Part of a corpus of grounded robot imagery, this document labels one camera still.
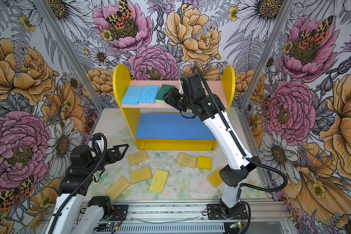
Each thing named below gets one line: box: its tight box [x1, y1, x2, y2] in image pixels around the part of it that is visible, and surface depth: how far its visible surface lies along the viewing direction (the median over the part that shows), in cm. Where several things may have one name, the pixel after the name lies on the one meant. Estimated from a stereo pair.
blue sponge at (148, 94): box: [137, 85, 160, 105], surface depth 71 cm
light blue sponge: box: [120, 85, 144, 106], surface depth 70 cm
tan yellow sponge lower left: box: [105, 176, 131, 202], surface depth 83 cm
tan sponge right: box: [176, 152, 198, 169], surface depth 93 cm
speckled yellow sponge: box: [149, 169, 169, 195], surface depth 85 cm
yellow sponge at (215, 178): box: [206, 167, 224, 188], surface depth 86 cm
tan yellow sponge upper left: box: [127, 150, 149, 167], surface depth 96 cm
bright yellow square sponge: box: [196, 156, 213, 171], surface depth 93 cm
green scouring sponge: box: [155, 83, 176, 104], surface depth 73 cm
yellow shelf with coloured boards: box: [113, 64, 236, 151], surface depth 73 cm
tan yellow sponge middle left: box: [130, 166, 152, 185], surface depth 88 cm
